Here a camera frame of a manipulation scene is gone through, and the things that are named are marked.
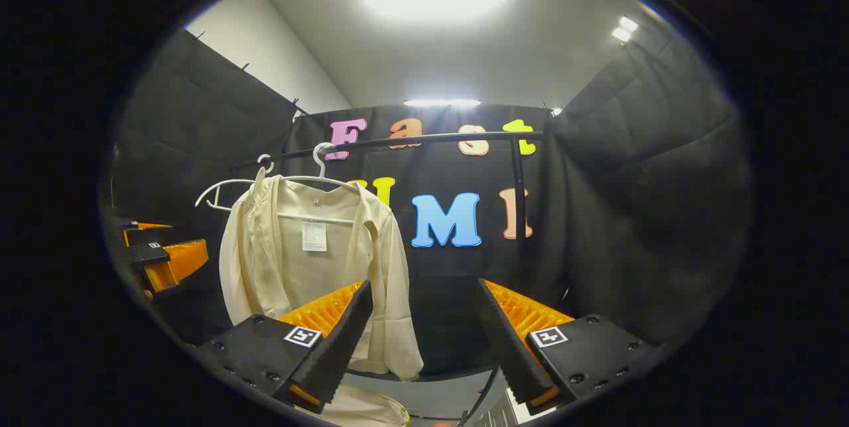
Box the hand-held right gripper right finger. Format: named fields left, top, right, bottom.
left=476, top=278, right=657, bottom=414

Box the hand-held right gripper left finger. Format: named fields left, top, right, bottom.
left=196, top=280, right=374, bottom=414

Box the cream laundry hamper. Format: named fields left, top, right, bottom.
left=295, top=384, right=412, bottom=427

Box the cream shirt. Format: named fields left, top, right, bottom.
left=219, top=174, right=425, bottom=381

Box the white plastic hanger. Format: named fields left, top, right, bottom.
left=275, top=142, right=362, bottom=226
left=194, top=153, right=275, bottom=212

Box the black clothes rack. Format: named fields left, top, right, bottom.
left=229, top=131, right=545, bottom=242

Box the small ceiling light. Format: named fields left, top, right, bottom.
left=612, top=15, right=639, bottom=43

